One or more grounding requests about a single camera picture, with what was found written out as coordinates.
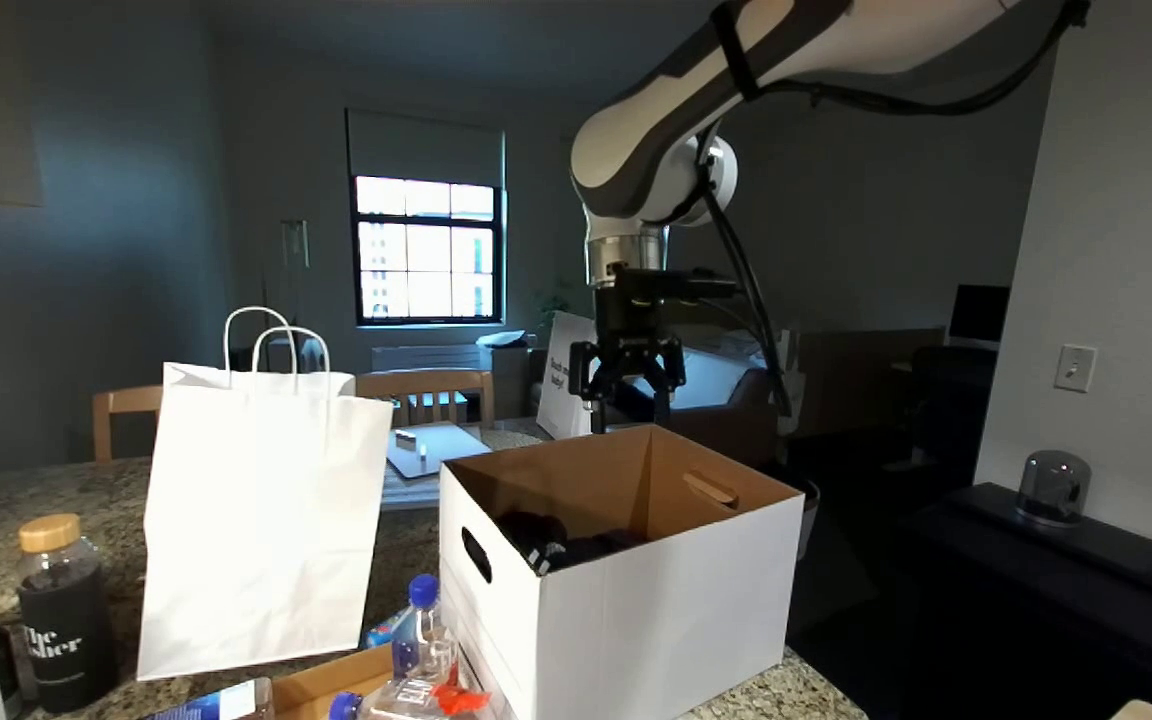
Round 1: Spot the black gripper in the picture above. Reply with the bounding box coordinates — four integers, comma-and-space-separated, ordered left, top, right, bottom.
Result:
566, 284, 689, 409

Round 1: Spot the clear bottle blue cap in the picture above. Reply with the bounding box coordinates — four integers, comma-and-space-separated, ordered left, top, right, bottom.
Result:
148, 675, 271, 720
389, 571, 463, 701

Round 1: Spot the big white cardboard box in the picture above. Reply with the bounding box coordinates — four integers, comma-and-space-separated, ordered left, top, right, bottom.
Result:
436, 422, 807, 720

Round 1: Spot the narrow white paper bag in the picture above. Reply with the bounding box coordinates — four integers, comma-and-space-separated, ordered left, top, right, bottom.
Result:
533, 307, 601, 443

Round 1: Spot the grey sofa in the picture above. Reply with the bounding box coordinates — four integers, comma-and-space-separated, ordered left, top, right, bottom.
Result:
629, 327, 779, 431

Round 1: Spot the black striped adidas garment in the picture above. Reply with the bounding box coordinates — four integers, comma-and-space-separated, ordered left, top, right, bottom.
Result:
494, 503, 638, 579

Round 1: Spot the wooden chair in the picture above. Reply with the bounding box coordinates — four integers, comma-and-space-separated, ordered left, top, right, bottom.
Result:
87, 381, 168, 465
353, 363, 500, 431

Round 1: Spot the window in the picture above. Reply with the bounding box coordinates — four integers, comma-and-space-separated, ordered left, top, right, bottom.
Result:
350, 163, 508, 327

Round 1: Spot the white window blind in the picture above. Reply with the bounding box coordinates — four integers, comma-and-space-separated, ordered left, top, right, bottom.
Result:
339, 103, 514, 184

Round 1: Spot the blue packet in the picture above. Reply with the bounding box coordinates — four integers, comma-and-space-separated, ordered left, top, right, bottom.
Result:
362, 603, 420, 652

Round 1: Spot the dark monitor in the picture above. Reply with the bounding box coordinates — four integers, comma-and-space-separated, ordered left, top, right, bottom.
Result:
945, 280, 1016, 349

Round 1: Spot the glass jar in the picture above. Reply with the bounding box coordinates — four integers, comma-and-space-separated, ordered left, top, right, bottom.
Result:
1016, 443, 1098, 523

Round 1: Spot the dark sideboard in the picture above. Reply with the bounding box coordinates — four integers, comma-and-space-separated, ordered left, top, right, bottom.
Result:
852, 477, 1152, 720

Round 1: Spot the dark jar wooden lid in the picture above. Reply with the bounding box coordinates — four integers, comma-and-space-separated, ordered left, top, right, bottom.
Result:
8, 508, 116, 718

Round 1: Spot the white paper bag with handles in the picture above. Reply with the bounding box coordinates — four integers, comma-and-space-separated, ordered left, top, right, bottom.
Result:
133, 299, 402, 683

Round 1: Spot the white light switch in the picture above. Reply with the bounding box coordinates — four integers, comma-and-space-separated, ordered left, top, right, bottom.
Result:
1049, 340, 1099, 400

